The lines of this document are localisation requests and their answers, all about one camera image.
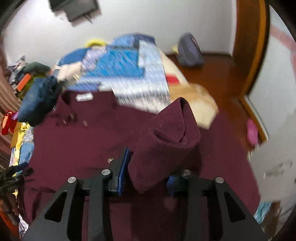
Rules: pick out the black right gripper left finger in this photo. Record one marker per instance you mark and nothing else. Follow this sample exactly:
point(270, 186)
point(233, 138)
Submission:
point(62, 217)

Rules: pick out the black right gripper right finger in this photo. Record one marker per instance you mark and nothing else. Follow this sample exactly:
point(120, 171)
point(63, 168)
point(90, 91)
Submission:
point(211, 210)

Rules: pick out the maroon knit sweater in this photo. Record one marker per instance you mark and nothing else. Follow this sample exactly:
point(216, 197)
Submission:
point(78, 137)

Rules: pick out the pink croc slipper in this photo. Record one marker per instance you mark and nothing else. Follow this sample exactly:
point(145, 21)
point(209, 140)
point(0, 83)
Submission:
point(252, 133)

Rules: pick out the beige fleece blanket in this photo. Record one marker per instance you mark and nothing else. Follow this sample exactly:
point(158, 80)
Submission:
point(202, 104)

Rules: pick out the red plush toy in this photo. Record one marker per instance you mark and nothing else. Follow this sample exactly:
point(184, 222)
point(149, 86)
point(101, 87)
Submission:
point(9, 122)

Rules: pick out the folded blue jeans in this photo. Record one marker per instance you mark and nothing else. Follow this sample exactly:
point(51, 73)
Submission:
point(39, 100)

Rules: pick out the striped pink curtain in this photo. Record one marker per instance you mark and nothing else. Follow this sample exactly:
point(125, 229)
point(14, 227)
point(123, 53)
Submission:
point(8, 101)

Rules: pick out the green patterned bag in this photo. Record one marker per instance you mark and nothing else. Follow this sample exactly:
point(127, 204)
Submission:
point(26, 88)

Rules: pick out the orange box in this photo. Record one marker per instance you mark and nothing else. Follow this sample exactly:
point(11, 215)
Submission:
point(23, 82)

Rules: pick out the dark teal cushion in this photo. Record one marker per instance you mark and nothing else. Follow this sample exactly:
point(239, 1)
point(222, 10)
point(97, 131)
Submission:
point(36, 67)

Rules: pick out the blue patchwork quilt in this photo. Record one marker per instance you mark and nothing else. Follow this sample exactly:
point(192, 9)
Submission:
point(130, 66)

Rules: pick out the grey purple backpack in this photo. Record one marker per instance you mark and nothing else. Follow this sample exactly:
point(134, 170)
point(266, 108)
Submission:
point(189, 53)

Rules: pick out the yellow curved tube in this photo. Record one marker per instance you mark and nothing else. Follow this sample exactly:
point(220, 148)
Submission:
point(95, 42)

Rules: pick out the wooden door frame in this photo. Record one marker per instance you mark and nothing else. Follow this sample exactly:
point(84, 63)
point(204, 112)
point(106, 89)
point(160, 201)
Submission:
point(252, 32)

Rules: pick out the small black wall monitor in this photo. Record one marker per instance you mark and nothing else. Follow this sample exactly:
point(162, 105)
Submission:
point(77, 8)

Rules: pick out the wall mounted black television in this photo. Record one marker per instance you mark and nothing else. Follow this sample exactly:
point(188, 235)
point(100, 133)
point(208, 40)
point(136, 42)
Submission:
point(56, 5)

